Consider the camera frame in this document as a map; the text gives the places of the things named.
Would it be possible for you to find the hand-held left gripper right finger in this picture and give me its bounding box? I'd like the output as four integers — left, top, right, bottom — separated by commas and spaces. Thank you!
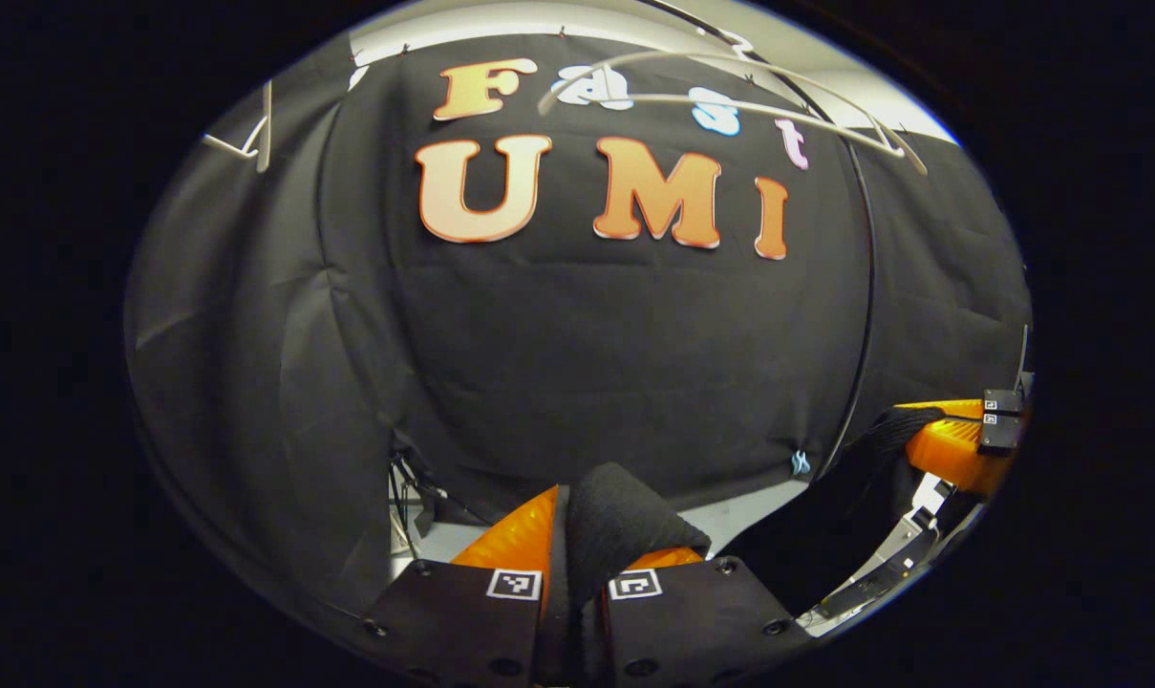
596, 545, 812, 688

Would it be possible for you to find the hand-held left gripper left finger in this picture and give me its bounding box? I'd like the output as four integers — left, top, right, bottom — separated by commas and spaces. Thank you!
362, 483, 561, 688

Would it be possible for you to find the black corduroy jacket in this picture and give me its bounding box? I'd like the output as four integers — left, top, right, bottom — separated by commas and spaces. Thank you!
553, 406, 946, 688

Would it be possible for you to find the white plastic clothes hanger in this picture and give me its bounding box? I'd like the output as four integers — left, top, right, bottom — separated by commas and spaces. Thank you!
203, 81, 274, 173
537, 29, 929, 178

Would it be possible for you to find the black metal clothes rack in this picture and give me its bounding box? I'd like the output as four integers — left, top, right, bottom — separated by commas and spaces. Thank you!
634, 0, 879, 484

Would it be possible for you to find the black tripod stand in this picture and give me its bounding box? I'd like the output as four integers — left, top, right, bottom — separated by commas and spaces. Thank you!
389, 447, 487, 565

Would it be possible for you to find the black backdrop cloth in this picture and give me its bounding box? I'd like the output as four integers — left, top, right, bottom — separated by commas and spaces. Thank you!
123, 29, 1035, 622

